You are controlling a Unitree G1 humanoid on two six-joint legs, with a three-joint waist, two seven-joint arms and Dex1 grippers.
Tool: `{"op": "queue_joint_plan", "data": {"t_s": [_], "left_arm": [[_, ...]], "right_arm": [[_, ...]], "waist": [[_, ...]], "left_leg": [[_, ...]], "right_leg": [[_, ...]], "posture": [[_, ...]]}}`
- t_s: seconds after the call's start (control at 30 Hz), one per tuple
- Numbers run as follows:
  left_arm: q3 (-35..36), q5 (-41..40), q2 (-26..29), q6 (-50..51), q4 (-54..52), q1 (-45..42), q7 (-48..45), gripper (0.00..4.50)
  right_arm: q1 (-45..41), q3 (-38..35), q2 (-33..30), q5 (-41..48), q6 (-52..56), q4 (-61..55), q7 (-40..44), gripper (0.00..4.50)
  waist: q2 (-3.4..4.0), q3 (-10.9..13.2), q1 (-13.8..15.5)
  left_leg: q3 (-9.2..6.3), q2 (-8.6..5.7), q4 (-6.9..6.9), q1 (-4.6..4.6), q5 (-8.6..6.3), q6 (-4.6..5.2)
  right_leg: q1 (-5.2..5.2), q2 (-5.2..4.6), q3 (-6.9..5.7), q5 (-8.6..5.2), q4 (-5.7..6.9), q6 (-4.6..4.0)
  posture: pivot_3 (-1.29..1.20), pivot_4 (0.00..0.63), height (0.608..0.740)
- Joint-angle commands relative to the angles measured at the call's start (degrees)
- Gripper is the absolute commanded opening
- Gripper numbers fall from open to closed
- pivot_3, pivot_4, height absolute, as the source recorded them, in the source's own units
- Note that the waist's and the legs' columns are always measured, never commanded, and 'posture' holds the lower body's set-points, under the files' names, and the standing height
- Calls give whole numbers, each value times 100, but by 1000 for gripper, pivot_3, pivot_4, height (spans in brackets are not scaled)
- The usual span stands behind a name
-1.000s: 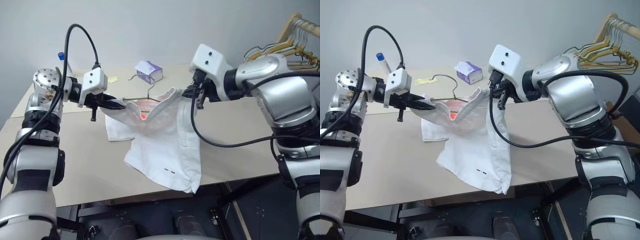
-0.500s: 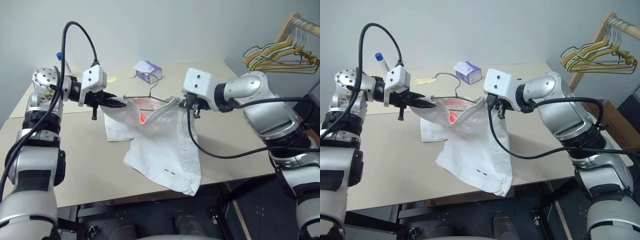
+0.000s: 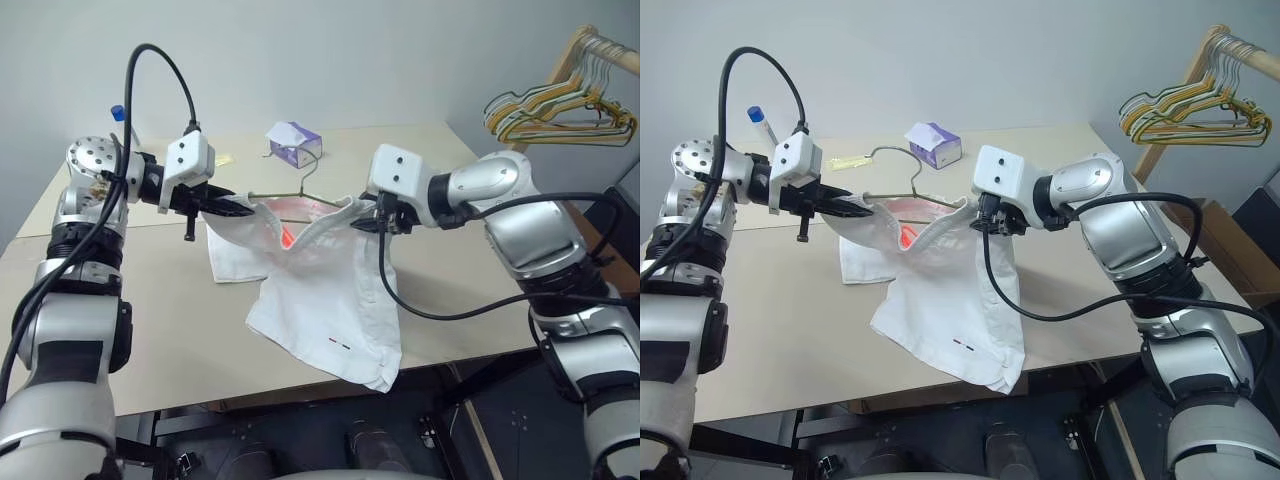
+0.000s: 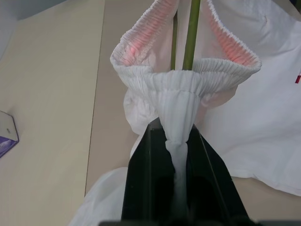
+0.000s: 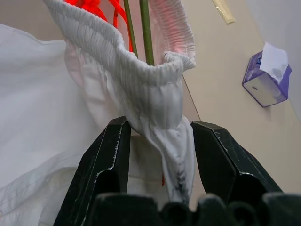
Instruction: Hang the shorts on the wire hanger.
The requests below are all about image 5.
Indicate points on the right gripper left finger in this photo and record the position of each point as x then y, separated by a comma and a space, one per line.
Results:
103, 160

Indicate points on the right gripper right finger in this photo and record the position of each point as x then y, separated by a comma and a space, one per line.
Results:
223, 160

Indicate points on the white shorts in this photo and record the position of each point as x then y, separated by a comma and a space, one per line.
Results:
35, 94

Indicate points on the purple tissue box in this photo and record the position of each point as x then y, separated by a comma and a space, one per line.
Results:
265, 89

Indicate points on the yellow plastic packet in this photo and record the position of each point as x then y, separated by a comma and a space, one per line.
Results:
225, 14

